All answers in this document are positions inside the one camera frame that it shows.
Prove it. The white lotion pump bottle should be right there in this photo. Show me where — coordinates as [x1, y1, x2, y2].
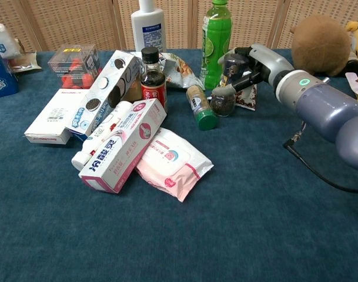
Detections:
[131, 0, 168, 55]

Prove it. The blue printed package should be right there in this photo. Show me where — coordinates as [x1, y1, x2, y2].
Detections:
[0, 50, 20, 100]

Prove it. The pink white toothpaste box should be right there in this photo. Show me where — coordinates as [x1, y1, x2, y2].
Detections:
[78, 98, 168, 194]

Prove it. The pink wet wipes pack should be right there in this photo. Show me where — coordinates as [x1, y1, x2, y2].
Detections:
[135, 126, 215, 203]

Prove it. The black cable with plug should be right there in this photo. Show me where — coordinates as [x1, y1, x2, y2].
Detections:
[283, 122, 358, 194]

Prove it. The blue oreo cookie box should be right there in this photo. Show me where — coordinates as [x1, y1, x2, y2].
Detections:
[65, 49, 145, 142]

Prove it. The clear box with red items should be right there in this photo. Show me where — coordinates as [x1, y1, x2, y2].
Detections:
[47, 43, 103, 89]

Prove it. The plain white cardboard box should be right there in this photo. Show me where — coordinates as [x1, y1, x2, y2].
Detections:
[24, 88, 90, 145]

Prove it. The black pepper grinder bottle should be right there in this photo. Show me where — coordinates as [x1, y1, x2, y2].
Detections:
[209, 54, 241, 118]

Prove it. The dark soy sauce bottle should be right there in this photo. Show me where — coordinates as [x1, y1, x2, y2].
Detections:
[140, 46, 168, 113]

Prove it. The brown plush toy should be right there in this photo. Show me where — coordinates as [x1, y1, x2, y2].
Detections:
[290, 15, 352, 78]

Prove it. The white tissue pack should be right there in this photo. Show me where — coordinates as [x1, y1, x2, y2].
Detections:
[0, 23, 22, 59]

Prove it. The green-capped spice jar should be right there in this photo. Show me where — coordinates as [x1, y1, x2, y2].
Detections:
[185, 84, 218, 131]

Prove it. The blue table cloth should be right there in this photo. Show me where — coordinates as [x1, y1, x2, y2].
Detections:
[0, 48, 358, 282]

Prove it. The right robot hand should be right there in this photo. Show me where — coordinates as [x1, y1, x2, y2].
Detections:
[211, 43, 295, 96]

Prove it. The green lime drink bottle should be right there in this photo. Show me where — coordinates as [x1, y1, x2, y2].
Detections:
[199, 0, 234, 91]

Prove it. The white tube with cap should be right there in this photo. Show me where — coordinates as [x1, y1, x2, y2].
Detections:
[71, 100, 133, 172]

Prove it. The clear plastic bag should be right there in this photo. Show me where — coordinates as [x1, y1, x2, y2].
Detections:
[8, 38, 42, 73]

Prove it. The nut snack bag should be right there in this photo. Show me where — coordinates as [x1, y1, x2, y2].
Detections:
[159, 52, 206, 90]

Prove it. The woven wooden folding screen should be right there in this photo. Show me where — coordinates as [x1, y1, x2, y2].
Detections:
[0, 0, 358, 53]

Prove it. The white brown snack packet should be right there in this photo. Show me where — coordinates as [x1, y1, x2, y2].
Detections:
[235, 84, 257, 112]

